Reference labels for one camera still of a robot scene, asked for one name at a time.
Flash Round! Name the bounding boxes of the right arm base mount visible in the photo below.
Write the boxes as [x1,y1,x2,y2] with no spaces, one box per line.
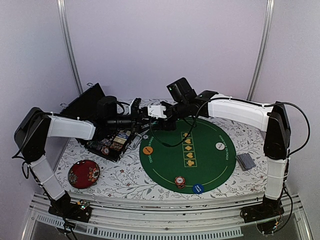
[240,200,285,235]

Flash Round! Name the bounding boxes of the blue small blind button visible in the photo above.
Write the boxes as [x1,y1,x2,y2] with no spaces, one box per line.
[192,183,205,194]

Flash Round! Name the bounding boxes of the metal frame post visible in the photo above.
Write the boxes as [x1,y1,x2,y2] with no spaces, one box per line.
[246,0,275,101]
[56,0,84,95]

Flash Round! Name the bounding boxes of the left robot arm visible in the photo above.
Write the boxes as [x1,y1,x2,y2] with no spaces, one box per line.
[13,95,153,217]

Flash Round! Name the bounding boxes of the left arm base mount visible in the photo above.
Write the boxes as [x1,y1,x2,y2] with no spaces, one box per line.
[48,198,92,223]

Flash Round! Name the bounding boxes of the red floral plate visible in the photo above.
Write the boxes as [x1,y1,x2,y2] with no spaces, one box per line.
[67,159,100,189]

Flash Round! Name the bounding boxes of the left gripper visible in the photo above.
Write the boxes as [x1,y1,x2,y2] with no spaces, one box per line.
[107,107,156,135]

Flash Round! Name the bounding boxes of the white dealer button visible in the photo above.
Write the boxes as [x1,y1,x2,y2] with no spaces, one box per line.
[215,142,225,151]

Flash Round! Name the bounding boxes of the right metal frame post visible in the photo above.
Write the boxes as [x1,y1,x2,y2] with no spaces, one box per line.
[246,0,275,101]

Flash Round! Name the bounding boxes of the yellow playing card box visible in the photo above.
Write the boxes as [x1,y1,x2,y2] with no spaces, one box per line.
[111,130,131,148]

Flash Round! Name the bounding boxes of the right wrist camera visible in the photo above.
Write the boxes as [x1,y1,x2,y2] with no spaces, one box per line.
[147,105,167,119]

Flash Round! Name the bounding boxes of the black poker chip case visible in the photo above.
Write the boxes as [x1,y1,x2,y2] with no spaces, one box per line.
[60,83,136,162]

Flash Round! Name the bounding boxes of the left metal frame post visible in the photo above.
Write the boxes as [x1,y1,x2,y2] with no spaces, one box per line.
[56,0,84,95]

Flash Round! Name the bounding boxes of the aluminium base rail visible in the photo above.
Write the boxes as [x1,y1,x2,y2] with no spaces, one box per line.
[21,192,316,240]

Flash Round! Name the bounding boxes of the red five chip stack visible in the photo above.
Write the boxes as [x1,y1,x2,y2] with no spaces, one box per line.
[100,146,110,156]

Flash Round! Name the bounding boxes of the orange big blind button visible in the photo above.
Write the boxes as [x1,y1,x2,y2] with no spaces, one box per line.
[142,146,154,156]

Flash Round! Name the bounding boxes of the green round poker mat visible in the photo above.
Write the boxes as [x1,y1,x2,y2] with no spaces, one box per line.
[139,117,237,194]

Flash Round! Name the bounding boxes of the grey playing card deck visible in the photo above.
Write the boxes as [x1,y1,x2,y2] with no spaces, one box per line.
[236,153,256,171]

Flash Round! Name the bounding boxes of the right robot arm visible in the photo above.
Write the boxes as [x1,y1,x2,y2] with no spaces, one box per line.
[147,77,291,218]

